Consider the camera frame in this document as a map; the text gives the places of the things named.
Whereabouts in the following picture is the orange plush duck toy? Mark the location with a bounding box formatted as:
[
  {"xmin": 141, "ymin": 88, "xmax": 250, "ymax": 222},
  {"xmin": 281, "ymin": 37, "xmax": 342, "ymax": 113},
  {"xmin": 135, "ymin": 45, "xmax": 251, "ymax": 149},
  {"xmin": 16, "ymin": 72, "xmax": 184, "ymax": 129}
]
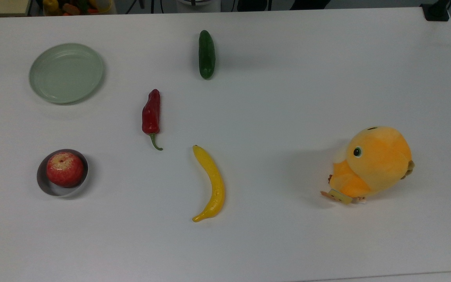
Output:
[{"xmin": 320, "ymin": 126, "xmax": 415, "ymax": 205}]

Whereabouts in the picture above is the green toy cucumber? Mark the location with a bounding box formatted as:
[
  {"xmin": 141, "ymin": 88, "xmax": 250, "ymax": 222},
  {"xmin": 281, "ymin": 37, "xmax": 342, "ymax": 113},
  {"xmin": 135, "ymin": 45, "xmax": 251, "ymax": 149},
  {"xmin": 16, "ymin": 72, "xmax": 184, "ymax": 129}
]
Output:
[{"xmin": 198, "ymin": 30, "xmax": 216, "ymax": 80}]

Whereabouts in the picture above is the yellow toy banana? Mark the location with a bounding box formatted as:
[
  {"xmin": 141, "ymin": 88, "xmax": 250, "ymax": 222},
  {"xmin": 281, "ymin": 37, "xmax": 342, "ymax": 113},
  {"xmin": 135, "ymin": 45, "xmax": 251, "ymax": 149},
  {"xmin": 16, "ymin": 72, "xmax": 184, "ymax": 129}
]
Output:
[{"xmin": 192, "ymin": 145, "xmax": 226, "ymax": 223}]

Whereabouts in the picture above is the wooden desk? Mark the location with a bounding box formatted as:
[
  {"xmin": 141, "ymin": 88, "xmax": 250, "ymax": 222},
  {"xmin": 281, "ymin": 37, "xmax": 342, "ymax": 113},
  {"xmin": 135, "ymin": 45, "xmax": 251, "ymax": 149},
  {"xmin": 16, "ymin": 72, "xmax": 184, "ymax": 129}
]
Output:
[{"xmin": 0, "ymin": 0, "xmax": 31, "ymax": 17}]

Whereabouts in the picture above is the red toy chili pepper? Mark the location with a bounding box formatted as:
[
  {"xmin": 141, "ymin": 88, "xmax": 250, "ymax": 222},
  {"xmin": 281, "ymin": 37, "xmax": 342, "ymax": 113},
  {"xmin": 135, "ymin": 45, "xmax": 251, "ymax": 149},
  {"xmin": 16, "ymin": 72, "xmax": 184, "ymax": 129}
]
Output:
[{"xmin": 142, "ymin": 89, "xmax": 164, "ymax": 151}]

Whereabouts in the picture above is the white adjoining table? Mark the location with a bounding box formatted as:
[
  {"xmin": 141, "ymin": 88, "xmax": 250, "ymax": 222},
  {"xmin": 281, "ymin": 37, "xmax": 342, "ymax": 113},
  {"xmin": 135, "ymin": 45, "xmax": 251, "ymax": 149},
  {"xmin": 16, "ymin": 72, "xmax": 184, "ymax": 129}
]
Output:
[{"xmin": 296, "ymin": 270, "xmax": 451, "ymax": 282}]

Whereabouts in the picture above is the pale green plastic plate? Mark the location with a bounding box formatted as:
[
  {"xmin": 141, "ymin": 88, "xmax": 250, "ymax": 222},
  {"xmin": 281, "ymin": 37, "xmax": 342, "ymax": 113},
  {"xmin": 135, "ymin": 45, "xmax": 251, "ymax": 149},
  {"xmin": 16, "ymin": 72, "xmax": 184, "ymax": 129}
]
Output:
[{"xmin": 29, "ymin": 43, "xmax": 105, "ymax": 105}]

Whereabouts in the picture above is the small grey metal bowl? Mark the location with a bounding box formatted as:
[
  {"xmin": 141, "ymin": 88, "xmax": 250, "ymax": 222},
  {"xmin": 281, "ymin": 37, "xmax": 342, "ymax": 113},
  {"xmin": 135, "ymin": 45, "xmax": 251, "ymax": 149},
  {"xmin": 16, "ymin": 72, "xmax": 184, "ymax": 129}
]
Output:
[{"xmin": 36, "ymin": 148, "xmax": 89, "ymax": 198}]

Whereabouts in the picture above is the red toy apple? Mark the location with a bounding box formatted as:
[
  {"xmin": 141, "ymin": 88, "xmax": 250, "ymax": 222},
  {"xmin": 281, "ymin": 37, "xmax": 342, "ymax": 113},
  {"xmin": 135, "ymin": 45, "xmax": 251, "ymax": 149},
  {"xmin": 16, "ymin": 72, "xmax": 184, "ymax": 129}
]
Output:
[{"xmin": 46, "ymin": 152, "xmax": 85, "ymax": 188}]

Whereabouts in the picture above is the bin of toy food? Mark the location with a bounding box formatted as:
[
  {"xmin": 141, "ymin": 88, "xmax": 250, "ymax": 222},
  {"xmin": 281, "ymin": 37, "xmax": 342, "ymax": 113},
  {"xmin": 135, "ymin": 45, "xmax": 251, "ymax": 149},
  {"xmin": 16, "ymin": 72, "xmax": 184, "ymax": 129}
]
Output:
[{"xmin": 42, "ymin": 0, "xmax": 115, "ymax": 16}]

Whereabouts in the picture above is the black table clamp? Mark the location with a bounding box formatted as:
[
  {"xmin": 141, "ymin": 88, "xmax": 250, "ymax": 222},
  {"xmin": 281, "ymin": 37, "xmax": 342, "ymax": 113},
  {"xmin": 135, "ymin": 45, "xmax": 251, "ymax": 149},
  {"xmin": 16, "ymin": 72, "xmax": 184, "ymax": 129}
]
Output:
[{"xmin": 420, "ymin": 0, "xmax": 451, "ymax": 22}]

